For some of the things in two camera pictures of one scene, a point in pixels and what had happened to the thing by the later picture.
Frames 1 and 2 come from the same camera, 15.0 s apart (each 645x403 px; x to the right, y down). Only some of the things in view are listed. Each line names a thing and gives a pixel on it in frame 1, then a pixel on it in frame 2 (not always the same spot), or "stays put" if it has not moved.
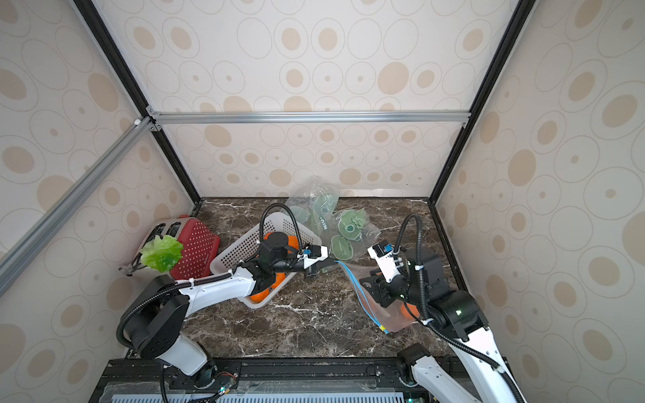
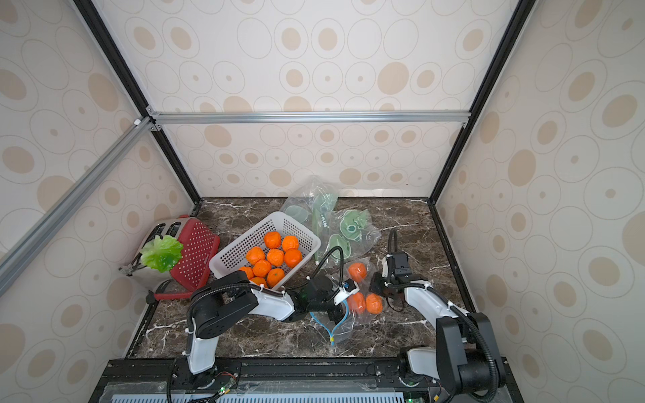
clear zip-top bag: x=312 y=201 stays put
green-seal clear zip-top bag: x=352 y=231 stays put
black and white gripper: x=313 y=253 → x=348 y=288
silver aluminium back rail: x=386 y=118 stays put
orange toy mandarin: x=293 y=242 stays put
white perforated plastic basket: x=247 y=248 stays put
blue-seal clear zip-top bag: x=391 y=316 → x=339 y=332
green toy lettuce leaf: x=162 y=254 stays put
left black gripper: x=311 y=271 → x=337 y=315
